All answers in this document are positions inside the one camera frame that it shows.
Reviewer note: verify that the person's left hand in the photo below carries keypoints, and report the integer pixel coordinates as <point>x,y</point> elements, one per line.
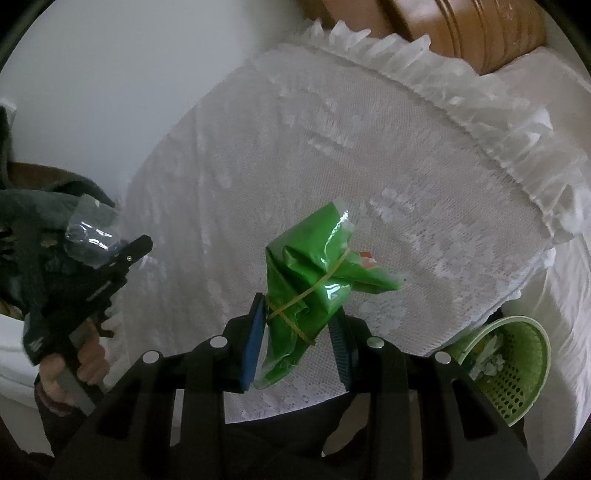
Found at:
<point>94,362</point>

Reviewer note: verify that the white lace cloth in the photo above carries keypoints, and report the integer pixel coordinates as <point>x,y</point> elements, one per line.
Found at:
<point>323,138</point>

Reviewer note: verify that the bed with white sheet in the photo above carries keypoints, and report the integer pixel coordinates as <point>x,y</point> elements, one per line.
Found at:
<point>568,300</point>

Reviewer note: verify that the green plastic mesh basket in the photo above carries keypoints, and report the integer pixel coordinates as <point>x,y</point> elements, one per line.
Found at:
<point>517,369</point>

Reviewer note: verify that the brown wooden headboard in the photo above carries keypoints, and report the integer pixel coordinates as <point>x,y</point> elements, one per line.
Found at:
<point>461,27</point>

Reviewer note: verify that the white paper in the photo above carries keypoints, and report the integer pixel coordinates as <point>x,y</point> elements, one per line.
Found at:
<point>491,365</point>

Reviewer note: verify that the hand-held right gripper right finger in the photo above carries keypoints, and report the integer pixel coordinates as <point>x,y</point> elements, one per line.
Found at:
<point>340,353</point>

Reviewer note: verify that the green snack bag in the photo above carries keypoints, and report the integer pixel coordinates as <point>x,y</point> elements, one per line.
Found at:
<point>300,277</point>

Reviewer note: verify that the clear plastic wrapper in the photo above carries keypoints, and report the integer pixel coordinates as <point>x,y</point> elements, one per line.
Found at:
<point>87,230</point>

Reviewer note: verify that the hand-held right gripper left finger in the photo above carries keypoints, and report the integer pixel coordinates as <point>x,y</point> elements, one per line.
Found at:
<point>253,344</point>

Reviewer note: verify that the dark green cloth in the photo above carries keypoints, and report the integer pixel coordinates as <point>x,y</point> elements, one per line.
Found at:
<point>41,203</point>

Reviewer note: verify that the person's left forearm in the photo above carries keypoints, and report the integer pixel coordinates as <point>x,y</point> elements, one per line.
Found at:
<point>55,431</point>

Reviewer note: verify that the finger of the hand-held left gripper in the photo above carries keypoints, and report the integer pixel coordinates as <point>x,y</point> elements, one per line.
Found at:
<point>134,249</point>

